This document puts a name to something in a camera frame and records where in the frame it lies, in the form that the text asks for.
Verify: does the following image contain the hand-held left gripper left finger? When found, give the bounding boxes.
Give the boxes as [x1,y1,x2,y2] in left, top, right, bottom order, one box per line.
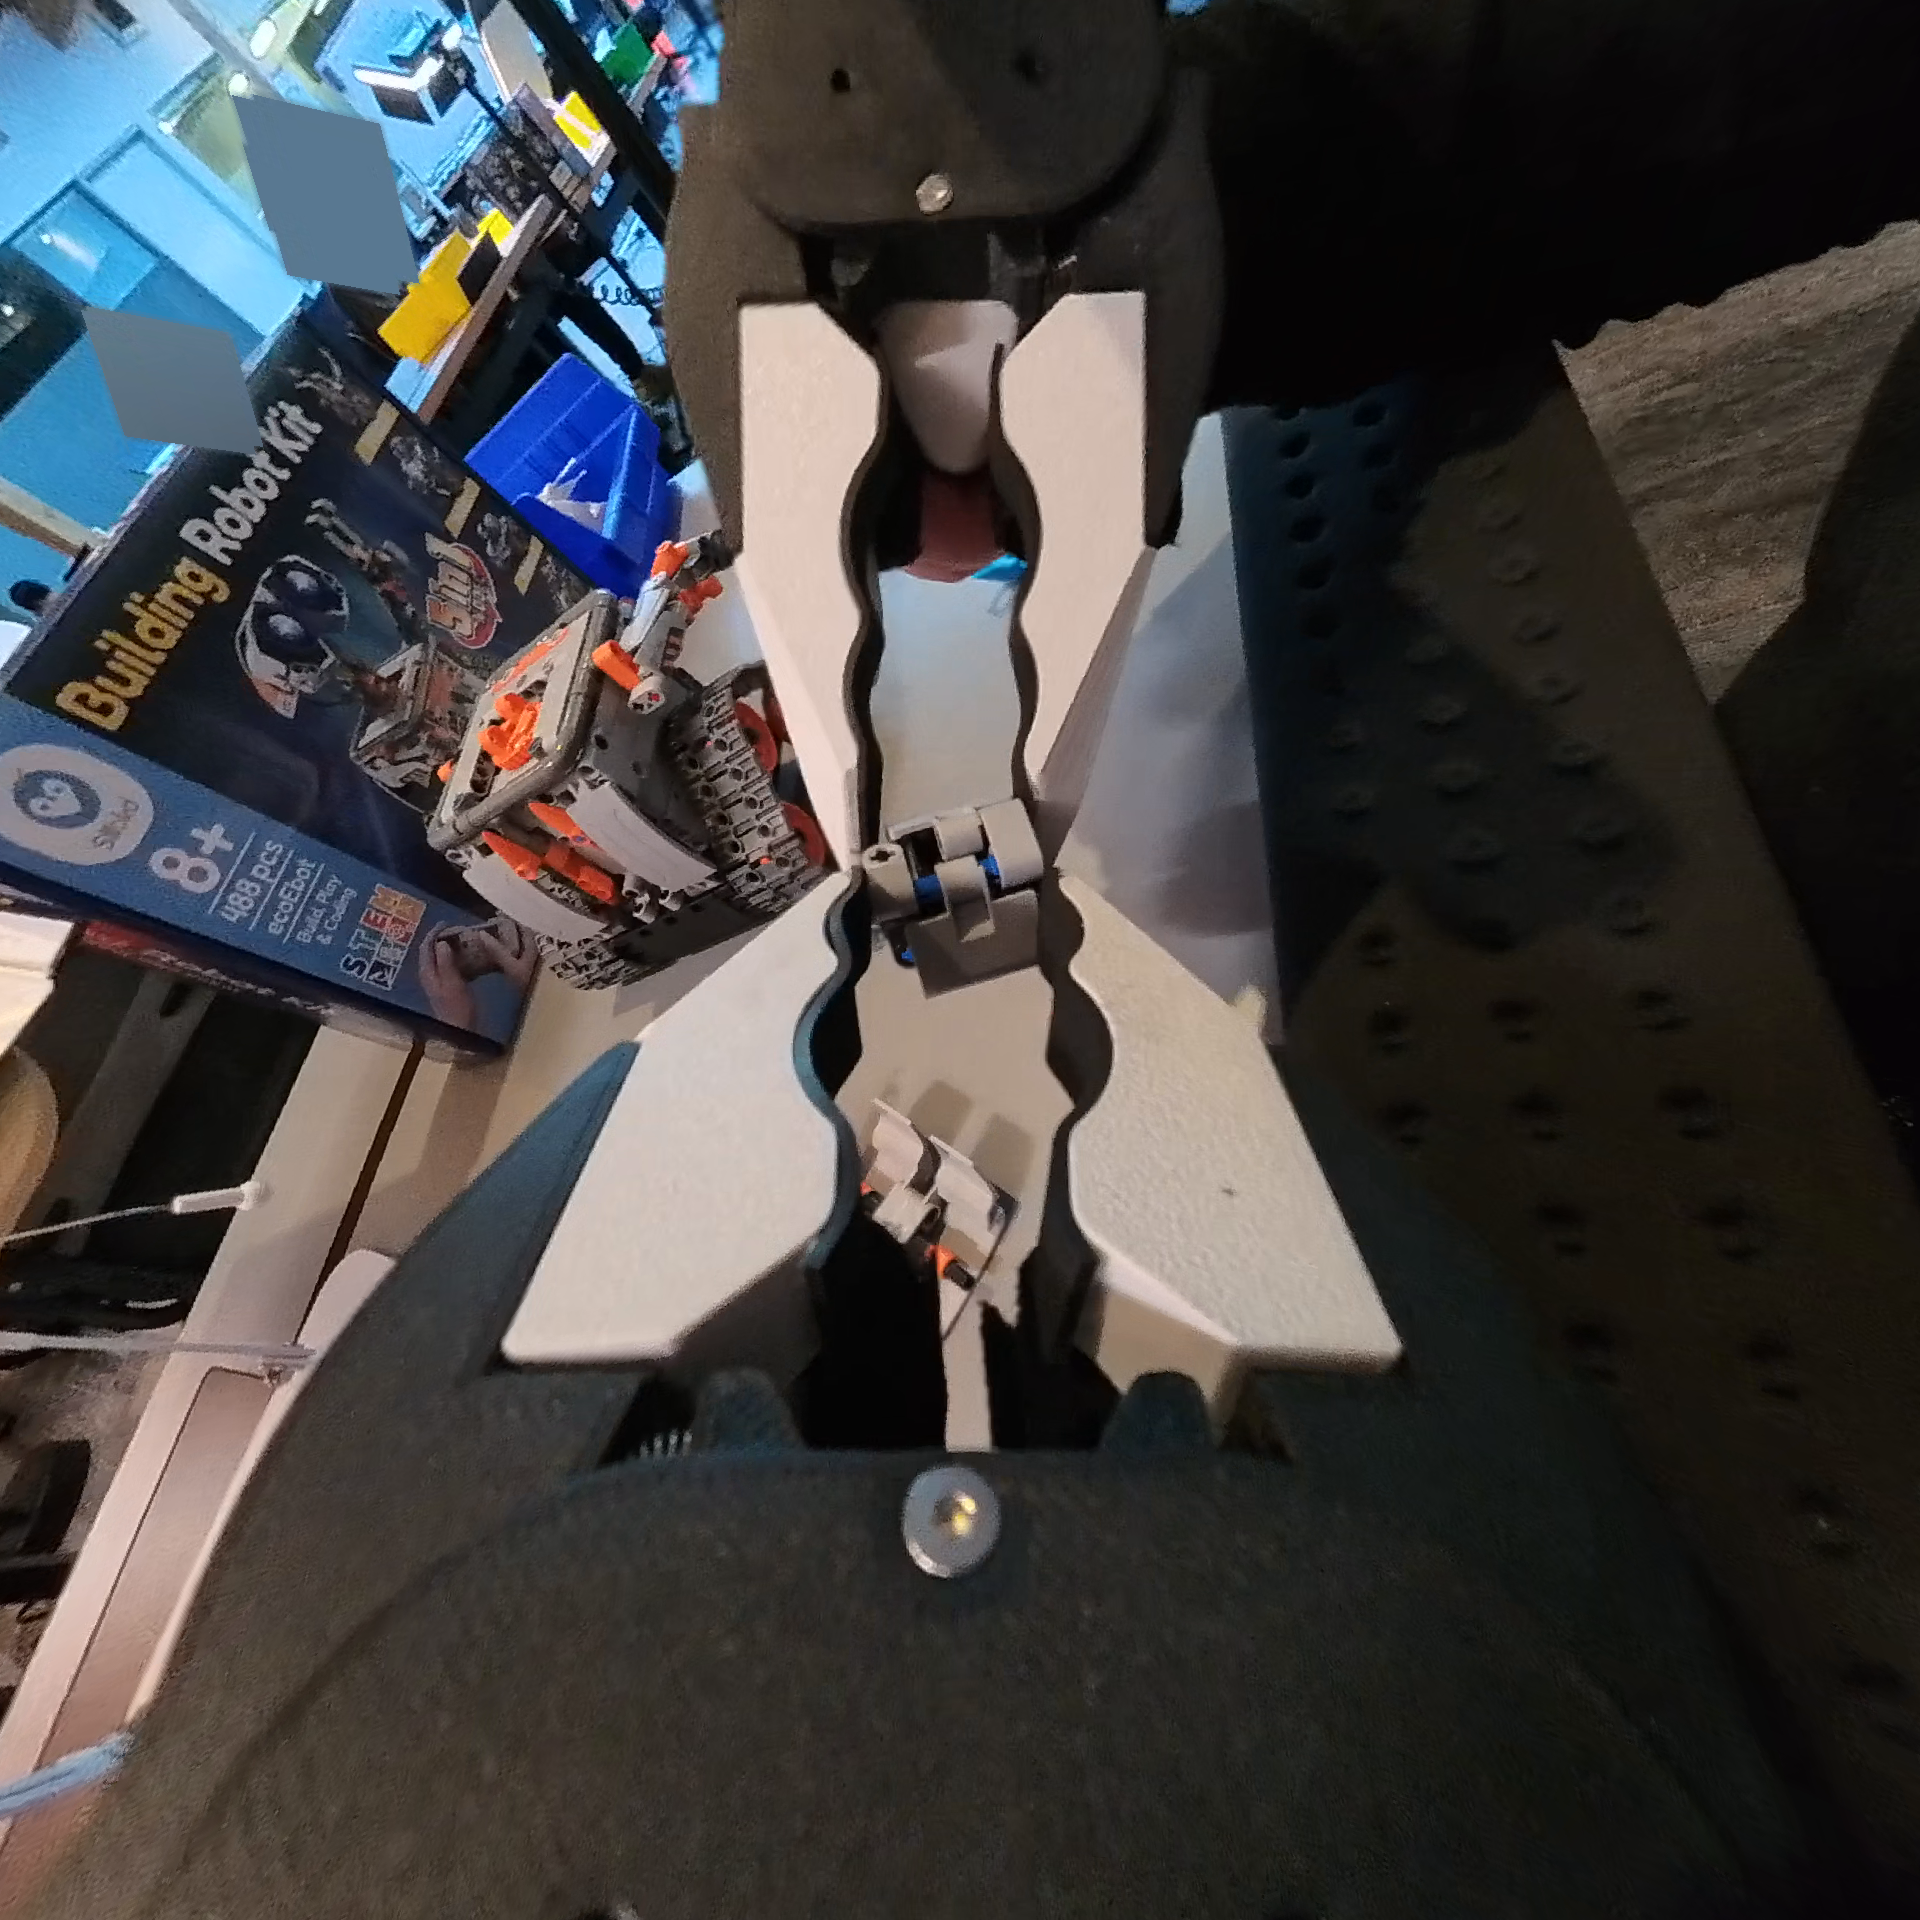
[502,875,874,1387]

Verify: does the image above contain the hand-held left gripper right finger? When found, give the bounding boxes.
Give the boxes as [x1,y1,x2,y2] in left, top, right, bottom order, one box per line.
[1054,875,1404,1387]

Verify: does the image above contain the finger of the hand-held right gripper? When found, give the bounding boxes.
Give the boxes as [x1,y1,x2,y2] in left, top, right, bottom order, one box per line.
[739,297,896,875]
[996,288,1158,875]

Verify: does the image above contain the grey block module orange part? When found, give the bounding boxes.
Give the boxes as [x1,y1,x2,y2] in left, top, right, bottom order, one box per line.
[860,1097,1025,1324]

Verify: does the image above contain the grey block module blue pin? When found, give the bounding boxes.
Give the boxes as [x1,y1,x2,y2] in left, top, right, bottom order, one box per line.
[857,798,1060,1005]

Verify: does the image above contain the person's right hand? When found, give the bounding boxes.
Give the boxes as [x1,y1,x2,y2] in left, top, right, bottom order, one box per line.
[896,461,1016,589]

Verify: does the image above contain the blue plastic storage bin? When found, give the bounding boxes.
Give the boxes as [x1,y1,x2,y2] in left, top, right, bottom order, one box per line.
[467,356,671,595]

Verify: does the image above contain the grey orange tracked toy robot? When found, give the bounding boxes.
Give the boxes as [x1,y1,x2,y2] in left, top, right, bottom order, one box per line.
[436,534,830,987]

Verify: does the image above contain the yellow plastic bin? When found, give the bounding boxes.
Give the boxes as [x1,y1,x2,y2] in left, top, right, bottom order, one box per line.
[381,212,515,357]

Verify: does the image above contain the white zip tie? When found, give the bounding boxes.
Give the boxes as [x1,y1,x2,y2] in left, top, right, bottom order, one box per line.
[0,1324,316,1377]
[0,1181,277,1247]

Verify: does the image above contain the blue robot kit box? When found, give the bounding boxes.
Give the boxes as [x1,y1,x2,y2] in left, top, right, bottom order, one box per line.
[0,321,601,1062]

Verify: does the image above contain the blue tipped zip tie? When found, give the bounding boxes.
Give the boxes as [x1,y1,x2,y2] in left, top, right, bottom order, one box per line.
[0,1726,140,1822]

